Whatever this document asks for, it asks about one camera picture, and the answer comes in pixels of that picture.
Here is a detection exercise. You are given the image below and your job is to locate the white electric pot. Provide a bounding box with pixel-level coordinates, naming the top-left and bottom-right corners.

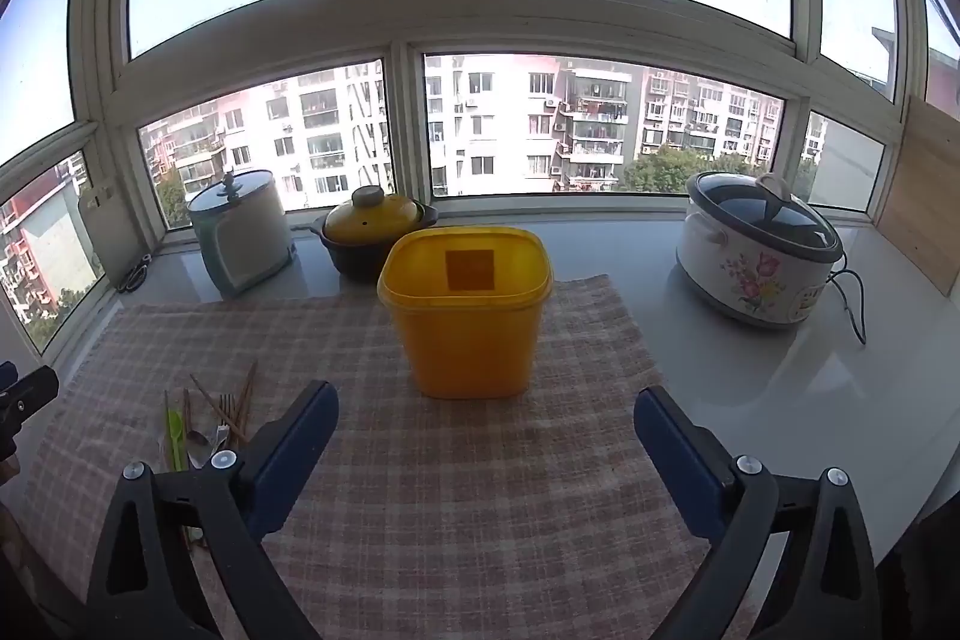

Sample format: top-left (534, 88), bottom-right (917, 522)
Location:
top-left (186, 169), bottom-right (295, 300)

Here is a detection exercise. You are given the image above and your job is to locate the white floral rice cooker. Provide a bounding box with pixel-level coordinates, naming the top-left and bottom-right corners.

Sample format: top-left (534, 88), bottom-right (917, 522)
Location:
top-left (675, 171), bottom-right (845, 327)

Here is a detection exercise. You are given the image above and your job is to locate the white window frame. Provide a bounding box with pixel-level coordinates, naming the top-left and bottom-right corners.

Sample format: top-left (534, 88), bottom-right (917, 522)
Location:
top-left (0, 0), bottom-right (960, 356)

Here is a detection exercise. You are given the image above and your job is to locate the glass rice cooker lid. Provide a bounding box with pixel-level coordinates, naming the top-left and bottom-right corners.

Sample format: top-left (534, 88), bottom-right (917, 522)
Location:
top-left (688, 171), bottom-right (845, 266)

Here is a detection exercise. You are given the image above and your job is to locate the wooden cutting board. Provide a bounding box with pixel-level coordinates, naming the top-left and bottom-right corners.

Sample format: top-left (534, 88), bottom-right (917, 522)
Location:
top-left (874, 94), bottom-right (960, 298)

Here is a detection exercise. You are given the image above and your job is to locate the metal fork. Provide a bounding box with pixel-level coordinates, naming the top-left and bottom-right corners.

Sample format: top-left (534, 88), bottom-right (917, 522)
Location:
top-left (214, 391), bottom-right (235, 453)

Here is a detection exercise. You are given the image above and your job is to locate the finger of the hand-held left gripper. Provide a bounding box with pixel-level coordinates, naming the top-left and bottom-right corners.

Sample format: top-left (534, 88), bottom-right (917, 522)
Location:
top-left (0, 361), bottom-right (59, 461)

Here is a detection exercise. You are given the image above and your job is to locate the white plastic cutting board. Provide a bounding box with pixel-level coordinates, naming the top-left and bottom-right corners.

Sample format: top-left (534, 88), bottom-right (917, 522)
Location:
top-left (77, 179), bottom-right (143, 289)

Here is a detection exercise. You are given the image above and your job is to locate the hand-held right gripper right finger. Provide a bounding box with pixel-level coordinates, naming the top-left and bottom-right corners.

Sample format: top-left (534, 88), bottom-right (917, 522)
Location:
top-left (634, 385), bottom-right (882, 640)

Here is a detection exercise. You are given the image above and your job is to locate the black clay pot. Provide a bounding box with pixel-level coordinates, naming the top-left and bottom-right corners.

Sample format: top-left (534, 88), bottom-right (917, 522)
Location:
top-left (311, 201), bottom-right (440, 283)

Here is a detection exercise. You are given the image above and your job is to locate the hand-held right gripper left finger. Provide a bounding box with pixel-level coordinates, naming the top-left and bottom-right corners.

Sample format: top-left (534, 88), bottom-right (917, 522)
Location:
top-left (86, 380), bottom-right (340, 640)

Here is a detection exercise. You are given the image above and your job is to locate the yellow clay pot lid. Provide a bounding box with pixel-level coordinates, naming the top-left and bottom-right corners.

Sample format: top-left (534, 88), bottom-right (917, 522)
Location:
top-left (324, 185), bottom-right (425, 241)

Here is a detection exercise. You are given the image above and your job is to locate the glass electric pot lid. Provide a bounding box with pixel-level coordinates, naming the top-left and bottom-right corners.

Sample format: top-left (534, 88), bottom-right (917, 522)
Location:
top-left (187, 169), bottom-right (277, 214)

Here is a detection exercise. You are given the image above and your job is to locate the pink plaid cloth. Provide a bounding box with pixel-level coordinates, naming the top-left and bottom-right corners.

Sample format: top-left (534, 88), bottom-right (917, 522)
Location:
top-left (22, 275), bottom-right (758, 640)

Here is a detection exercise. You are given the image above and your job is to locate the black power cable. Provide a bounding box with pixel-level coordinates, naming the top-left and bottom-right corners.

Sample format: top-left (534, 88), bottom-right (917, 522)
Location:
top-left (829, 269), bottom-right (869, 346)

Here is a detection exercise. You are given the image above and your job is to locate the green plastic spoon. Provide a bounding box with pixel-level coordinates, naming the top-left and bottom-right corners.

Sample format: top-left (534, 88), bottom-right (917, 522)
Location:
top-left (166, 410), bottom-right (188, 472)

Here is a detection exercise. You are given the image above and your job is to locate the yellow plastic container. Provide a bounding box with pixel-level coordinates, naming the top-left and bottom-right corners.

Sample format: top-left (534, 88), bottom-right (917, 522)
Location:
top-left (377, 226), bottom-right (554, 399)

